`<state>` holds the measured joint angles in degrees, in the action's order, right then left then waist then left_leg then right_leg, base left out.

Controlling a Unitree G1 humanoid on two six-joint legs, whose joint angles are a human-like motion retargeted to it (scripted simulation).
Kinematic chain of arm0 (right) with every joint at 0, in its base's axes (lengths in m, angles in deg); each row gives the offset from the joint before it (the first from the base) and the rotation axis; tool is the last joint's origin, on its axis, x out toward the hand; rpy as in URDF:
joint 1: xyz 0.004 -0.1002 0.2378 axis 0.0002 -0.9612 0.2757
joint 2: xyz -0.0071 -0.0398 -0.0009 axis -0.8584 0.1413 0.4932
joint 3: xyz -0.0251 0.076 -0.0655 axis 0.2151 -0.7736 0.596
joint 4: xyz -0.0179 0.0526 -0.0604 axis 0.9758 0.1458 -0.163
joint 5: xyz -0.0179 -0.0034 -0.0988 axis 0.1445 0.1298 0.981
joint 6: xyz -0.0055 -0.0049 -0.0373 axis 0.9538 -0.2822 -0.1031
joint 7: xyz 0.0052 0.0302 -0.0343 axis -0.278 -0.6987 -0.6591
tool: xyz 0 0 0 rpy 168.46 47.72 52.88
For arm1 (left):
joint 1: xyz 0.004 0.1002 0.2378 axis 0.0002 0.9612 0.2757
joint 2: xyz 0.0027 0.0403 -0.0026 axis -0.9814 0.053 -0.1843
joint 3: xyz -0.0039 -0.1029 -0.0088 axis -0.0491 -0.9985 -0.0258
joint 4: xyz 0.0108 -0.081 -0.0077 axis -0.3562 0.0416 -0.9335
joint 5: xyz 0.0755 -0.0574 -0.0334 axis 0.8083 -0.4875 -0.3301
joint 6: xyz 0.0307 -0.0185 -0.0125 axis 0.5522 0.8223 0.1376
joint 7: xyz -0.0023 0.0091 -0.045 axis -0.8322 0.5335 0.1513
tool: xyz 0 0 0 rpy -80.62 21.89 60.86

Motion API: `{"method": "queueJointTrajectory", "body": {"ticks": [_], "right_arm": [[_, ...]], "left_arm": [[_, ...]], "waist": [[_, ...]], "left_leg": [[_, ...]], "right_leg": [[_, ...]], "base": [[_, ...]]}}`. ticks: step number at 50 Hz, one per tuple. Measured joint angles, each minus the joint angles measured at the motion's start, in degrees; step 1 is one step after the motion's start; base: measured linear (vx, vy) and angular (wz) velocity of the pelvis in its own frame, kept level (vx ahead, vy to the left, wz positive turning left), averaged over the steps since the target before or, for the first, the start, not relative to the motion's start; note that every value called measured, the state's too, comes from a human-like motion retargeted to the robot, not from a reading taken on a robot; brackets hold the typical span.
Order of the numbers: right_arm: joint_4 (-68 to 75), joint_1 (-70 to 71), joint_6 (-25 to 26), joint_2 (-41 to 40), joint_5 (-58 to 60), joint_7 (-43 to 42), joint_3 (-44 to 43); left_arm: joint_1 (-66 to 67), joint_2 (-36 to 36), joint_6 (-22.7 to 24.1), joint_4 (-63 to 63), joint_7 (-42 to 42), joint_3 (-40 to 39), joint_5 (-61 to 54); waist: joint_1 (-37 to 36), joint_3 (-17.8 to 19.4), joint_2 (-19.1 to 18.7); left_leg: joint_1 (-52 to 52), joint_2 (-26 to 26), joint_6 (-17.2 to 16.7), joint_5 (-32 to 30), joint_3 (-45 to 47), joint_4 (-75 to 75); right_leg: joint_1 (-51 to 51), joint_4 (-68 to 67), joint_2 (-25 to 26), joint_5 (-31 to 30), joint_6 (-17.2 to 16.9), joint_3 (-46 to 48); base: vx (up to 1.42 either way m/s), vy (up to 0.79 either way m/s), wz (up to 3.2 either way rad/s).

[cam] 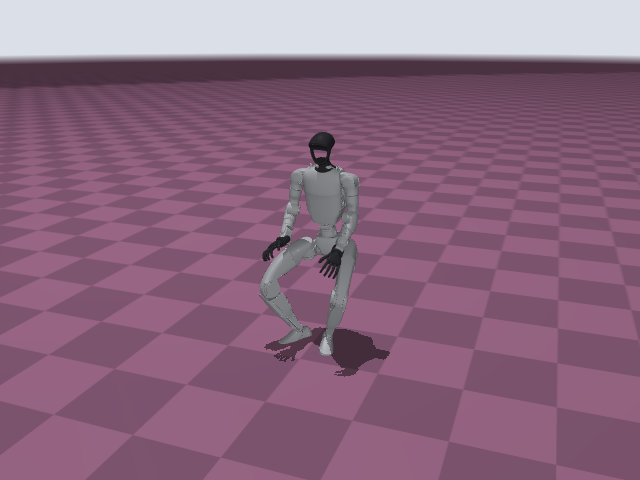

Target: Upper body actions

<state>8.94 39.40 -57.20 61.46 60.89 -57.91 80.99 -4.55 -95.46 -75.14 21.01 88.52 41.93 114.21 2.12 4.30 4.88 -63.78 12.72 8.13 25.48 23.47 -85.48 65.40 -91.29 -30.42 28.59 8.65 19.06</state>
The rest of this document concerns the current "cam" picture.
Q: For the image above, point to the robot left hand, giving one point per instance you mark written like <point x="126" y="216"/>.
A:
<point x="334" y="259"/>

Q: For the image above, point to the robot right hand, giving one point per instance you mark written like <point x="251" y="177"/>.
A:
<point x="280" y="242"/>

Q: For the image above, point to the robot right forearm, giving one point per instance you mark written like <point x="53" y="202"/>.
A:
<point x="287" y="226"/>

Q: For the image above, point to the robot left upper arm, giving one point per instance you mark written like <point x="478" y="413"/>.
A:
<point x="351" y="183"/>

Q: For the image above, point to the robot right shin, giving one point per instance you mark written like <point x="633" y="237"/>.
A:
<point x="282" y="308"/>

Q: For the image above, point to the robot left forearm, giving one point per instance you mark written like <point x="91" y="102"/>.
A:
<point x="347" y="230"/>

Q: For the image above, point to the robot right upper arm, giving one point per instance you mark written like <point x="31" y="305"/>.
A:
<point x="295" y="191"/>

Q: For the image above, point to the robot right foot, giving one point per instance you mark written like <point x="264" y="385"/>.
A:
<point x="295" y="336"/>

